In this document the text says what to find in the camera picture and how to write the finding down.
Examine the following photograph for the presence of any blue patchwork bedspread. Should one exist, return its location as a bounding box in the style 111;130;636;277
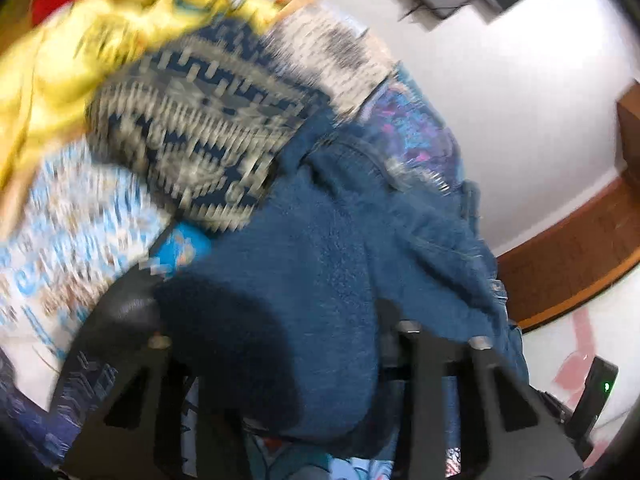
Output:
0;5;466;480

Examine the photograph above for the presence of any wooden overhead cabinet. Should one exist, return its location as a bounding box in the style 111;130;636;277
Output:
616;80;640;173

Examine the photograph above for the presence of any yellow printed blanket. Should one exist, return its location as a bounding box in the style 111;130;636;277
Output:
0;0;281;186

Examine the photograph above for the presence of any blue denim jacket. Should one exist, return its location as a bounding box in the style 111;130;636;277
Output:
155;105;531;461

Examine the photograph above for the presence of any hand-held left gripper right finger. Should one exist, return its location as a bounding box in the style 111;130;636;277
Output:
375;300;582;480

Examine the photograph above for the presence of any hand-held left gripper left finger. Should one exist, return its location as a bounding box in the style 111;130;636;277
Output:
49;224;252;480

